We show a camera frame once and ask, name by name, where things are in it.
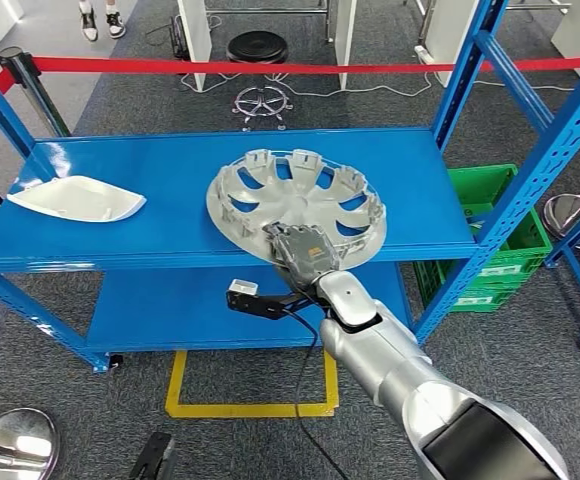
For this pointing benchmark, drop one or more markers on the black round stool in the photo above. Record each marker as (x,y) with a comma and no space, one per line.
(257,48)

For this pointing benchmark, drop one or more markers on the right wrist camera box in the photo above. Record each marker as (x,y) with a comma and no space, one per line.
(242,288)

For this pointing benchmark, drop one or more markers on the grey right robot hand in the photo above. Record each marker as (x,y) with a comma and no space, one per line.
(302,255)

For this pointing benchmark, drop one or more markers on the chrome barrier stanchion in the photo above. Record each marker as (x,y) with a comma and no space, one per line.
(15,444)
(562,215)
(30,83)

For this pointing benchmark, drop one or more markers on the white plastic car part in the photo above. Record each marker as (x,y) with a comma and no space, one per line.
(75,199)

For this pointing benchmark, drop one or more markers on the white power strip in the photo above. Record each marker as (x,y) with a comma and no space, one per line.
(422,54)

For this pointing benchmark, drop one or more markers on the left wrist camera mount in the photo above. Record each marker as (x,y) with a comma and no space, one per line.
(150,460)

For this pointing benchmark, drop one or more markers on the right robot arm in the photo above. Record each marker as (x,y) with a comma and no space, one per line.
(370,338)

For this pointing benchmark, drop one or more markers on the silver plastic hubcap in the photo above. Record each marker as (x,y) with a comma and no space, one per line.
(300,199)

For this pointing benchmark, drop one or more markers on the green plastic crate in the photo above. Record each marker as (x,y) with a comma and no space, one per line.
(480,185)
(500,288)

